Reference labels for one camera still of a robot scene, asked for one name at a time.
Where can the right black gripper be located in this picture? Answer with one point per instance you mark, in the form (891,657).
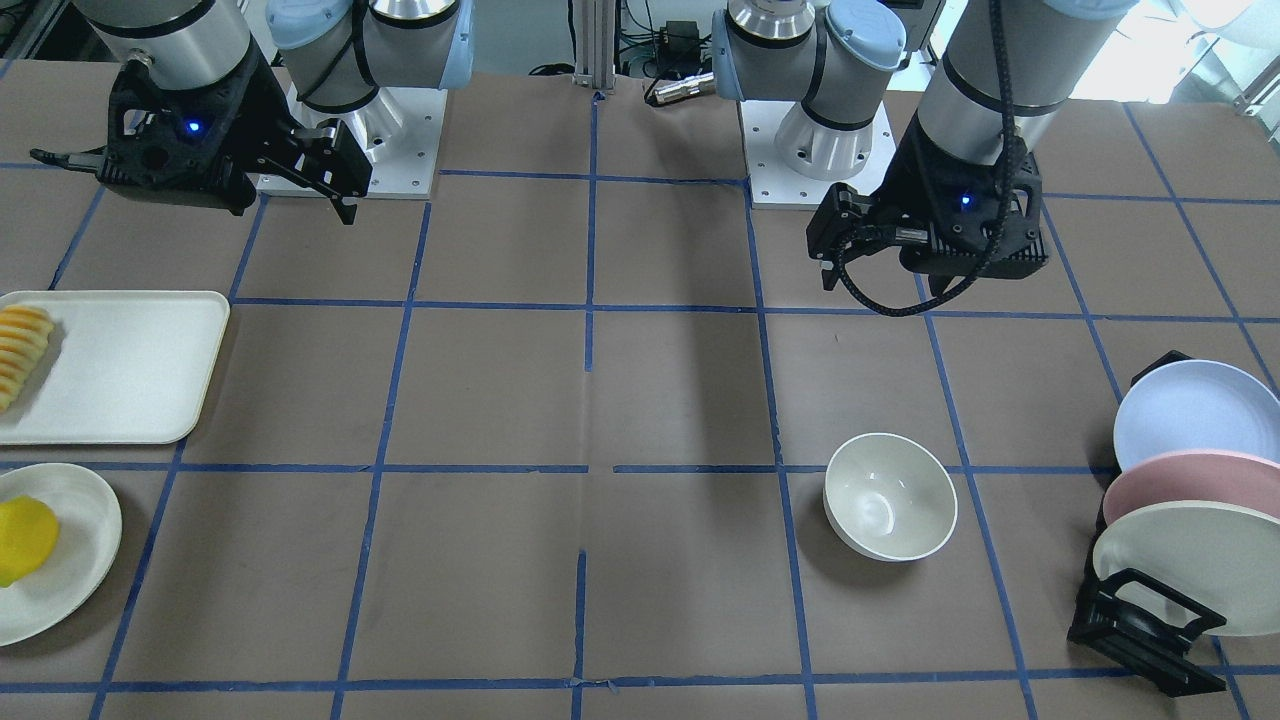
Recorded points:
(257,120)

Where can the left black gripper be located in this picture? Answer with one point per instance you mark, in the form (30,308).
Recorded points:
(913,172)

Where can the white bowl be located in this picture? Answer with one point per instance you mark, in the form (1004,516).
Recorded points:
(889,499)

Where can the yellow lemon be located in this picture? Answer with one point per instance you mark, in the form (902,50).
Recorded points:
(29,533)

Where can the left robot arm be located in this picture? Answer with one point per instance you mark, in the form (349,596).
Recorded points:
(1008,68)

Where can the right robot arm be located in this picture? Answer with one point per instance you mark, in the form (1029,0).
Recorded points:
(412,44)

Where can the white rectangular tray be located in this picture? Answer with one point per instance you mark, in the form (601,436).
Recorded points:
(124,367)

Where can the sliced bread loaf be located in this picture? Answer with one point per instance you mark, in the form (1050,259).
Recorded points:
(25,337)

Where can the silver cylindrical connector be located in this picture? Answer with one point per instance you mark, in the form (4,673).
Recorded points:
(661,96)

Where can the blue plate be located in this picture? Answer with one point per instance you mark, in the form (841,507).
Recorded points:
(1196,404)

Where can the pink plate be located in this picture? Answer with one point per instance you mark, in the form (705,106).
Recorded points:
(1220,476)

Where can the white round plate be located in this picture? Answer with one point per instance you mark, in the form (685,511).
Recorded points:
(90,519)

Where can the cream plate in rack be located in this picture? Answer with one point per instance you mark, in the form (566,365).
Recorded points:
(1222,556)

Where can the black dish rack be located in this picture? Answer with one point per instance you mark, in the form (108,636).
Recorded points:
(1137,639)

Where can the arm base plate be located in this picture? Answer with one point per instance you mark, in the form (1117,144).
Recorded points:
(776,185)
(400,129)

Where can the aluminium frame post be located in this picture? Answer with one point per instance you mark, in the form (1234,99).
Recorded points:
(594,37)

